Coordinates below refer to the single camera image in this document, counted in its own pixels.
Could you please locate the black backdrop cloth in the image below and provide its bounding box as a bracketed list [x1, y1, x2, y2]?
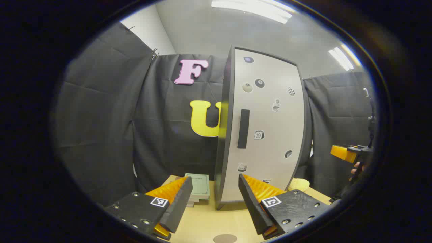
[56, 22, 375, 206]

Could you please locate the dark grey cabinet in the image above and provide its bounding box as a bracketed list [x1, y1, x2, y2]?
[214, 45, 313, 210]

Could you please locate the yellow round sponge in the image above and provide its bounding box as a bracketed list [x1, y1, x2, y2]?
[288, 178, 310, 193]

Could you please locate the short ceiling light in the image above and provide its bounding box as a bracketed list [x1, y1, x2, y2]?
[328, 44, 361, 71]

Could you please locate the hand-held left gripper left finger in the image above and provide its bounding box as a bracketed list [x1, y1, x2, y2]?
[105, 175, 193, 241]

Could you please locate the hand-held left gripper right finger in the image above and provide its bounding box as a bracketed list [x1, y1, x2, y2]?
[238, 173, 333, 240]

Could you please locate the long ceiling light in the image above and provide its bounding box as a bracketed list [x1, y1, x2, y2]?
[211, 0, 292, 24]

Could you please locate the black cabinet door handle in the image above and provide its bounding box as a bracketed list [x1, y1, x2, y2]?
[237, 109, 250, 149]

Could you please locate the green book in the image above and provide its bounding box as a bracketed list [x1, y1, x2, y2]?
[184, 173, 210, 200]

